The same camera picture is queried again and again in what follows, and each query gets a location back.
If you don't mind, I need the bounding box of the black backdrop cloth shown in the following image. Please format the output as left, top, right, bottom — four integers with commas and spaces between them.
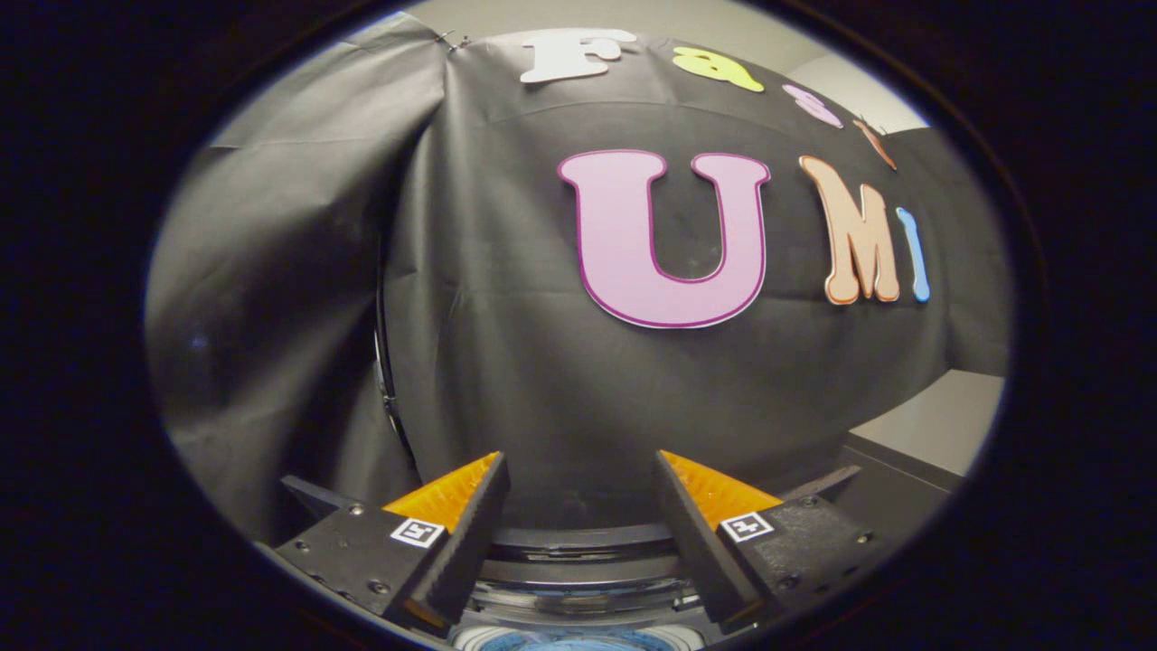
145, 14, 1011, 543

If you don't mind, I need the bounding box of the grey cabinet with beige door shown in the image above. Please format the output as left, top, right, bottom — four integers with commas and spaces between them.
832, 369, 1006, 543

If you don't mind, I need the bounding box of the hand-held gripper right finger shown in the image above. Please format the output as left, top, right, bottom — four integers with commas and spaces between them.
654, 449, 891, 634

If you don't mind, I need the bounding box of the light blue shirt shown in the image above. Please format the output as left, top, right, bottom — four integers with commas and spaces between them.
479, 630, 665, 651

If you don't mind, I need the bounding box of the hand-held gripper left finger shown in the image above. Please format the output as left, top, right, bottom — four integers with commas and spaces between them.
271, 451, 512, 638

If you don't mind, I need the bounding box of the dark hanging cable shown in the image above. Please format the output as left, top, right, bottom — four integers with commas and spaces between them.
373, 289, 419, 467

